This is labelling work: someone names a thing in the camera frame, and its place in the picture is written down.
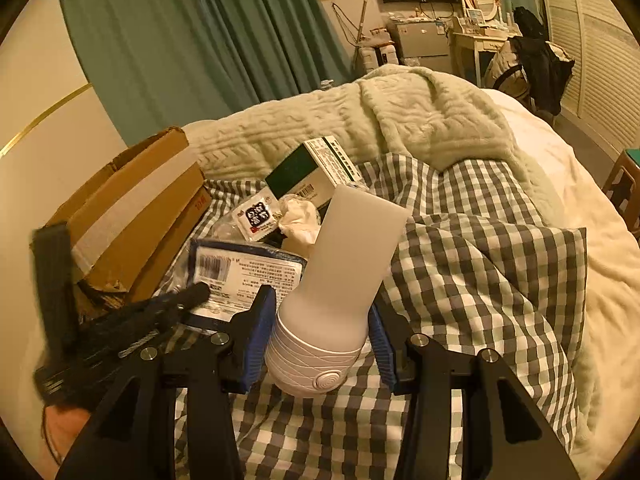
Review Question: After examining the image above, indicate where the brown wooden stool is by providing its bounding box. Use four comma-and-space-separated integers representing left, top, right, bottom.
602, 149, 640, 238

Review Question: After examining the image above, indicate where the black white snack packet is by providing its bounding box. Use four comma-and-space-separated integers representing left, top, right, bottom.
217, 195, 283, 241

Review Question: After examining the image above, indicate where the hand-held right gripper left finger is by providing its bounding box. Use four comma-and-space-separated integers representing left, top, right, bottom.
55, 284, 278, 480

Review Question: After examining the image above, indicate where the crumpled white tissue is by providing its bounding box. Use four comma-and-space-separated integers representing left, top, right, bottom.
277, 197, 323, 251

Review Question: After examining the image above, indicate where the black jacket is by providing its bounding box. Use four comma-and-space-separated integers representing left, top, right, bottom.
510, 6, 576, 116

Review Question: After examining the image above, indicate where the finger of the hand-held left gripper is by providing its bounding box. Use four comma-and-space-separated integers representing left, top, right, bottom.
114, 282, 211, 332

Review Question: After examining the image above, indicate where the person's left forearm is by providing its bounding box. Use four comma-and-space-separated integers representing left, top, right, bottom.
41, 402, 93, 476

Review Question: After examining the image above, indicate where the white plastic bottle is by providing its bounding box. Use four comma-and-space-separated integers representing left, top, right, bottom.
264, 183, 408, 397

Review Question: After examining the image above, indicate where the chair with beige cloth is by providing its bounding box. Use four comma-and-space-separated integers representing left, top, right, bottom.
482, 40, 531, 98

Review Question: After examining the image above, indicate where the white duvet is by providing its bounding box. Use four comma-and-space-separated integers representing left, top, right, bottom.
480, 87, 636, 466

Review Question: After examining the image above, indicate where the cream knit blanket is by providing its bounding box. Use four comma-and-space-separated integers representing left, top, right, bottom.
182, 64, 556, 201

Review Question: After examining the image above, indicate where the wide green curtain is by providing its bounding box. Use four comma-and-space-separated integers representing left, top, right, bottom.
56, 0, 351, 136

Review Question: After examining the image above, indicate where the blue packet with white label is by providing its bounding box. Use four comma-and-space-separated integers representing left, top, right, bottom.
189, 239, 308, 321

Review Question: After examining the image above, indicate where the wire clothes rack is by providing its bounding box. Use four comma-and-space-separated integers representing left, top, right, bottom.
332, 0, 373, 48

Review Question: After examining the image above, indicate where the grey checked bed sheet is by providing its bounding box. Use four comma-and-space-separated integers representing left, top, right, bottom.
150, 152, 588, 480

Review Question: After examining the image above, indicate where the green white carton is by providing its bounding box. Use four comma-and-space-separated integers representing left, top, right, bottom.
264, 137, 363, 208

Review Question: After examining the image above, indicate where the brown cardboard box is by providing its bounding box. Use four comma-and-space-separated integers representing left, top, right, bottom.
30, 127, 211, 321

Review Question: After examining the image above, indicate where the grey mini fridge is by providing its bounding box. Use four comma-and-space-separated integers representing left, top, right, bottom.
387, 16, 448, 68

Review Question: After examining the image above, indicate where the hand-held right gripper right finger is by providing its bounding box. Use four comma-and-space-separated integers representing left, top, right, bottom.
367, 305, 583, 480

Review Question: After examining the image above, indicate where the white drawer unit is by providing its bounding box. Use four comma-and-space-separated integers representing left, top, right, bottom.
357, 45, 401, 73

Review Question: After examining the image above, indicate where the cream dressing table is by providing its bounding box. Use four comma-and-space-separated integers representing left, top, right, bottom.
450, 22, 523, 86

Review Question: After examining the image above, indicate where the white louvred wardrobe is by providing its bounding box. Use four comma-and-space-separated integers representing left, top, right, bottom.
532, 0, 640, 156

